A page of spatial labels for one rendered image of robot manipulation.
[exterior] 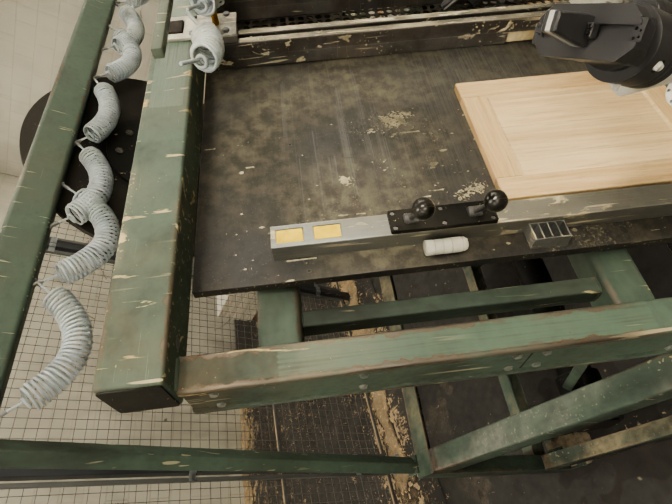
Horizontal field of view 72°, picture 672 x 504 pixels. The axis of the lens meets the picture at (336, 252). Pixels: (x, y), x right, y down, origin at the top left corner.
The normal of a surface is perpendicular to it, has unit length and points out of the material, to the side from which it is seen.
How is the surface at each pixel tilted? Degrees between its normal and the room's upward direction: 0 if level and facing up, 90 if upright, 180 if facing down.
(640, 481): 0
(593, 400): 0
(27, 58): 90
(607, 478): 0
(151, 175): 59
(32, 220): 90
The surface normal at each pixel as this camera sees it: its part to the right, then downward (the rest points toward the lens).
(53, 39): 0.20, 0.71
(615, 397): -0.86, -0.19
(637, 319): -0.03, -0.57
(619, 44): -0.84, 0.07
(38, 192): 0.49, -0.54
